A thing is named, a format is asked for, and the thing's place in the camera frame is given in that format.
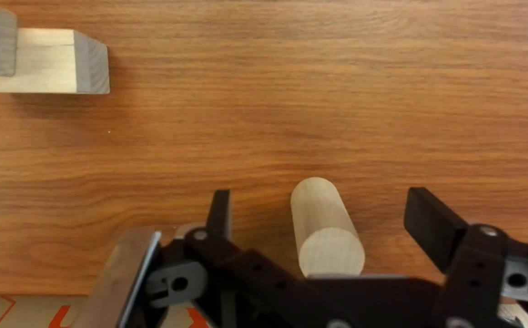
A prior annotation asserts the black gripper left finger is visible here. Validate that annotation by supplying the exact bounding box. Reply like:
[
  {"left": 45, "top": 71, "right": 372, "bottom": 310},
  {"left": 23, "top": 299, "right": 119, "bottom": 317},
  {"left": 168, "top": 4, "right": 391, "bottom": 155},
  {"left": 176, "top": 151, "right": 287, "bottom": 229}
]
[{"left": 143, "top": 188, "right": 338, "bottom": 328}]

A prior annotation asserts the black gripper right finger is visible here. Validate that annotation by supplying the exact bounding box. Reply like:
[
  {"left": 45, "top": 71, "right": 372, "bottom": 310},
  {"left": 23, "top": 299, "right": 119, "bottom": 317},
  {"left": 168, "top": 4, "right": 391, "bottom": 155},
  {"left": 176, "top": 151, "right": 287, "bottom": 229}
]
[{"left": 402, "top": 186, "right": 528, "bottom": 328}]

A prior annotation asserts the light wooden cylindrical block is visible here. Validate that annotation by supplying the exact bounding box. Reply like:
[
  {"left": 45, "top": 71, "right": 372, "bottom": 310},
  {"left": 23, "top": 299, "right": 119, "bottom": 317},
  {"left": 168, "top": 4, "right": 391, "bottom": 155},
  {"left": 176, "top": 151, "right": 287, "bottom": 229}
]
[{"left": 289, "top": 175, "right": 367, "bottom": 279}]

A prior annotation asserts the light wooden rectangular block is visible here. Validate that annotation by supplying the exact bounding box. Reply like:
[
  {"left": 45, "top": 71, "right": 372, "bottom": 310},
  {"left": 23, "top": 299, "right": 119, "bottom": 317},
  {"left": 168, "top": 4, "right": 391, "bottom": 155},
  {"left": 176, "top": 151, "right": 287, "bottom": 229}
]
[{"left": 0, "top": 25, "right": 110, "bottom": 96}]

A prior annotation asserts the cardboard with orange marks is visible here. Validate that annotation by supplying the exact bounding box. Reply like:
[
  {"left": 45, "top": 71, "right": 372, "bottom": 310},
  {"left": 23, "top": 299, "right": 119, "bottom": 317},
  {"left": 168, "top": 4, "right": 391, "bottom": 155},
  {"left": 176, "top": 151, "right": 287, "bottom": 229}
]
[{"left": 0, "top": 293, "right": 212, "bottom": 328}]

